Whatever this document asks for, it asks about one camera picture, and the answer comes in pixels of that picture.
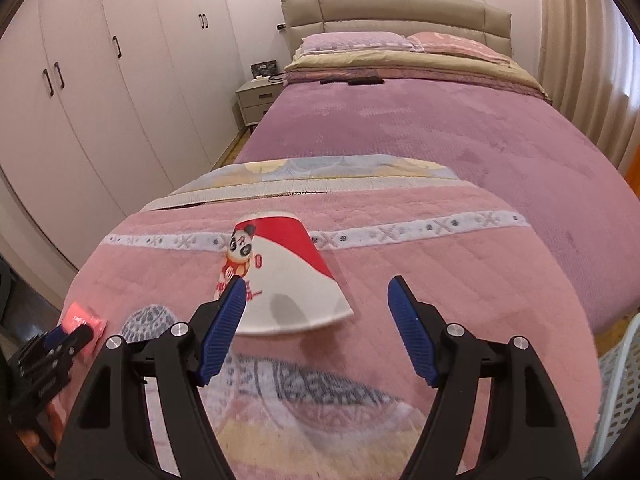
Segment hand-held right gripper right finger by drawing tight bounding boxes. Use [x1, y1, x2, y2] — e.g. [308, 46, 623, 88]
[387, 274, 585, 480]

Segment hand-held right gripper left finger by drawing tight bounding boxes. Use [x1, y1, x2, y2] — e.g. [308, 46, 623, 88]
[52, 275, 248, 480]

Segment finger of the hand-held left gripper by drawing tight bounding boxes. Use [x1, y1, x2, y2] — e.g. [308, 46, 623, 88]
[42, 324, 74, 352]
[66, 323, 96, 362]

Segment pink small packet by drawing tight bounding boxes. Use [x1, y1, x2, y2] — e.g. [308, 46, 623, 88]
[61, 301, 109, 359]

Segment red white paper cup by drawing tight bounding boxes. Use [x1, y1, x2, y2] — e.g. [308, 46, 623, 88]
[215, 210, 355, 337]

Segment light blue plastic basket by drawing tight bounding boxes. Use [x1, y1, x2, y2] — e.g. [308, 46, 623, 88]
[587, 312, 640, 467]

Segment pink printed blanket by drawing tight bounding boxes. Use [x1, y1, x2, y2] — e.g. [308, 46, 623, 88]
[62, 187, 604, 480]

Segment pastel patterned sheet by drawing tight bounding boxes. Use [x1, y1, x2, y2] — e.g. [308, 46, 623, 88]
[167, 155, 459, 202]

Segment purple bedspread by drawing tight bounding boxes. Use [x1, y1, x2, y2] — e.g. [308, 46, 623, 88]
[235, 77, 640, 337]

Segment beige nightstand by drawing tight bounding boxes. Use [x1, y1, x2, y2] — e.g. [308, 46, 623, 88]
[235, 80, 286, 132]

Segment white wardrobe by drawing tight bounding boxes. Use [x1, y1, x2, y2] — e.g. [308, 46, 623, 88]
[0, 0, 242, 272]

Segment beige folded quilt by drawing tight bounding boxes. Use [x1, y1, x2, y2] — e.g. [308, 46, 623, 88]
[284, 50, 554, 107]

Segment orange curtain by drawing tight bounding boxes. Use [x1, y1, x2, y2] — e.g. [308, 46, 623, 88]
[622, 157, 640, 197]

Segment pink pillow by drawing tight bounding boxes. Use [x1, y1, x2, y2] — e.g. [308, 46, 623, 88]
[406, 31, 522, 62]

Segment purple pillow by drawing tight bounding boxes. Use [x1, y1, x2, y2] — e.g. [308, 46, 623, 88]
[295, 31, 424, 56]

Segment beige padded headboard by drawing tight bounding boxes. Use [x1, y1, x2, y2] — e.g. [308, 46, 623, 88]
[280, 0, 515, 61]

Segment beige curtain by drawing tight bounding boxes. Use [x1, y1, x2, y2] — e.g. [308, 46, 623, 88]
[537, 0, 640, 182]

